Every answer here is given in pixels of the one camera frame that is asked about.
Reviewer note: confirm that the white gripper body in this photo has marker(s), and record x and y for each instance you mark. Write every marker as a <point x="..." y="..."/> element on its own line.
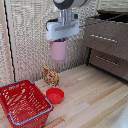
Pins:
<point x="61" y="30"/>

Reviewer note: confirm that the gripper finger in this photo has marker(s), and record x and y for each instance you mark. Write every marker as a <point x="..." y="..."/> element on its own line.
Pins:
<point x="65" y="39"/>
<point x="51" y="41"/>

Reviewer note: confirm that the pink mug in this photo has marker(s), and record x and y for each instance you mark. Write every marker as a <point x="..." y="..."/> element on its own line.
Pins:
<point x="59" y="50"/>

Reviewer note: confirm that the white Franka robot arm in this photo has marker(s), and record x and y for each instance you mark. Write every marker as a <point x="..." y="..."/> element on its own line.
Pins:
<point x="68" y="4"/>

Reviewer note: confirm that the red basket with blue rim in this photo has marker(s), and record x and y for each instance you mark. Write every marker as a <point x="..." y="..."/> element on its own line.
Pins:
<point x="23" y="103"/>

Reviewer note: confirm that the yellow red snack box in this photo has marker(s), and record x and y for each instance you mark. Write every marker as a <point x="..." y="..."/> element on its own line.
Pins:
<point x="51" y="76"/>

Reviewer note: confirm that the brown wooden drawer cabinet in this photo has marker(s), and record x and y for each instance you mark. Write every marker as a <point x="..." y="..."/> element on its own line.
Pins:
<point x="108" y="43"/>

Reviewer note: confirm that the red plastic bowl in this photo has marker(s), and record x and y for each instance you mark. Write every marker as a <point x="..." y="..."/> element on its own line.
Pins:
<point x="55" y="95"/>

